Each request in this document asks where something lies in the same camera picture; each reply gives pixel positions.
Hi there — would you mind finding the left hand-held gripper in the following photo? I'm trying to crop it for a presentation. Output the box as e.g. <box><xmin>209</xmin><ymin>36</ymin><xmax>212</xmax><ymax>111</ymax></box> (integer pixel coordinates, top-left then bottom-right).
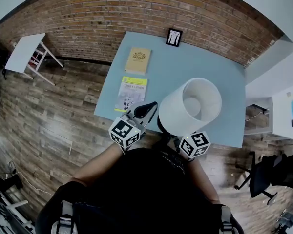
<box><xmin>108</xmin><ymin>101</ymin><xmax>159</xmax><ymax>151</ymax></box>

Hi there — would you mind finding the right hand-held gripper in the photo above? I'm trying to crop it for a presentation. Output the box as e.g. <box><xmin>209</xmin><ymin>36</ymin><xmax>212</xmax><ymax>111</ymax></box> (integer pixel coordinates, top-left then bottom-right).
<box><xmin>178</xmin><ymin>130</ymin><xmax>211</xmax><ymax>159</ymax></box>

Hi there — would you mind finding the white shade table lamp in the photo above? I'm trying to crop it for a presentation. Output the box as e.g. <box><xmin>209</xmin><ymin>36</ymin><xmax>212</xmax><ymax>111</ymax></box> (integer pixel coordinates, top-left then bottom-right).
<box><xmin>157</xmin><ymin>77</ymin><xmax>222</xmax><ymax>141</ymax></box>

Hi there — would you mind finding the person's left forearm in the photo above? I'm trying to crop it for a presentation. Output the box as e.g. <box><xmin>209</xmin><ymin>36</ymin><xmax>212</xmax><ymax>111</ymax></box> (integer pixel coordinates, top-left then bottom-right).
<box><xmin>70</xmin><ymin>144</ymin><xmax>126</xmax><ymax>189</ymax></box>

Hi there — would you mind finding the person's right forearm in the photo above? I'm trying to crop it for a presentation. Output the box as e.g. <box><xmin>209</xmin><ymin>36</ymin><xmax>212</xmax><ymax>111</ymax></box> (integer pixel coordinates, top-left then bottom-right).
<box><xmin>185</xmin><ymin>157</ymin><xmax>221</xmax><ymax>203</ymax></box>

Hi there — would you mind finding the yellow and white book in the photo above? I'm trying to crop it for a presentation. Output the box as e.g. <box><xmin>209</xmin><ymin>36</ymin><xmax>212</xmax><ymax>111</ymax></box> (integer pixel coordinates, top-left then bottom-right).
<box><xmin>114</xmin><ymin>76</ymin><xmax>148</xmax><ymax>113</ymax></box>

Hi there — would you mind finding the tan hardcover book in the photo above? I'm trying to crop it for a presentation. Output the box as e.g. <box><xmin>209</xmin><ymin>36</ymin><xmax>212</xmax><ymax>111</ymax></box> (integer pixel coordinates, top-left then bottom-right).
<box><xmin>124</xmin><ymin>47</ymin><xmax>152</xmax><ymax>76</ymax></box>

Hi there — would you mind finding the person's black shirt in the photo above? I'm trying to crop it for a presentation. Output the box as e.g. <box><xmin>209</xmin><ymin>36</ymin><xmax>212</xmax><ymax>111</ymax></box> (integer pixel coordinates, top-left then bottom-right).
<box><xmin>35</xmin><ymin>146</ymin><xmax>245</xmax><ymax>234</ymax></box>

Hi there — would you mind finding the black office chair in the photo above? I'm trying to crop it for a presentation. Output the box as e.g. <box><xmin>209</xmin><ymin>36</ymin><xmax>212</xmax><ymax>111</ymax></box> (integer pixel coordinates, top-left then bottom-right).
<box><xmin>234</xmin><ymin>151</ymin><xmax>293</xmax><ymax>206</ymax></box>

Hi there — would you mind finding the pile of grey equipment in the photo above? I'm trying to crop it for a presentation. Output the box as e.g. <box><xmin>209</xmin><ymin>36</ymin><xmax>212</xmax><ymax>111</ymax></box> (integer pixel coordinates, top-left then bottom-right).
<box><xmin>274</xmin><ymin>184</ymin><xmax>293</xmax><ymax>234</ymax></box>

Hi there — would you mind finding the white folding table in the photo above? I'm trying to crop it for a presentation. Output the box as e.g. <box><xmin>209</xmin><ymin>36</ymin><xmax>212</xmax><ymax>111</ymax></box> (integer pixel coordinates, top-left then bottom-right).
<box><xmin>4</xmin><ymin>33</ymin><xmax>64</xmax><ymax>87</ymax></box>

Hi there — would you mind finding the black bag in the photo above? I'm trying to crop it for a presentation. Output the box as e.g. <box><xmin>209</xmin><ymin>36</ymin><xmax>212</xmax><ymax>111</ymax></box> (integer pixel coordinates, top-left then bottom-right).
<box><xmin>0</xmin><ymin>167</ymin><xmax>24</xmax><ymax>195</ymax></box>

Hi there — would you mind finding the white metal railing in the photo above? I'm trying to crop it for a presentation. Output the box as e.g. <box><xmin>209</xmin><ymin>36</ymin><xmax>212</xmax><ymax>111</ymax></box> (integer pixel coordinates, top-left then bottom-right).
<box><xmin>0</xmin><ymin>189</ymin><xmax>36</xmax><ymax>234</ymax></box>

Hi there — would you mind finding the white adapter cable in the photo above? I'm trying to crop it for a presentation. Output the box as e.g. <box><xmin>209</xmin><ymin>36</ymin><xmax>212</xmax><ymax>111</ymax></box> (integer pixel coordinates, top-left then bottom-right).
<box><xmin>245</xmin><ymin>110</ymin><xmax>266</xmax><ymax>122</ymax></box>

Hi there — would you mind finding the grey right shoulder strap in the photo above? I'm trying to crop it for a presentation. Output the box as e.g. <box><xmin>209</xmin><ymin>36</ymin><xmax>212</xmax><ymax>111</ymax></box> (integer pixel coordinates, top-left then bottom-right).
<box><xmin>219</xmin><ymin>205</ymin><xmax>236</xmax><ymax>234</ymax></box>

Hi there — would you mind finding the grey shoulder strap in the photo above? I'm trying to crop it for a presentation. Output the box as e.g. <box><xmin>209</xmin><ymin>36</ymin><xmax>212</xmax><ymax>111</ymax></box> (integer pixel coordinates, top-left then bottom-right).
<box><xmin>51</xmin><ymin>200</ymin><xmax>76</xmax><ymax>234</ymax></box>
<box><xmin>219</xmin><ymin>205</ymin><xmax>236</xmax><ymax>234</ymax></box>

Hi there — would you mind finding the black picture frame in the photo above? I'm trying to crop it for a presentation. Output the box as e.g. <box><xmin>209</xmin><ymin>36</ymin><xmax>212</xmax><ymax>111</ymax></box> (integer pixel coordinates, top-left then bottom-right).
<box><xmin>165</xmin><ymin>27</ymin><xmax>183</xmax><ymax>48</ymax></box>

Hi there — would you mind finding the grey left shoulder strap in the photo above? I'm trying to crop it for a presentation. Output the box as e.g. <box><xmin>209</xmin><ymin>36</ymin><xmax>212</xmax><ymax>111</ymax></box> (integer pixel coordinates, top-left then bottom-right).
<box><xmin>51</xmin><ymin>200</ymin><xmax>76</xmax><ymax>234</ymax></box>

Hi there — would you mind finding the white floor cable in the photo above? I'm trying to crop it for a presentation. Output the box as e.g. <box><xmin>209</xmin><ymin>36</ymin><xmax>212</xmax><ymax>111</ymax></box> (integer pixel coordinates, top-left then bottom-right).
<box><xmin>4</xmin><ymin>171</ymin><xmax>55</xmax><ymax>197</ymax></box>

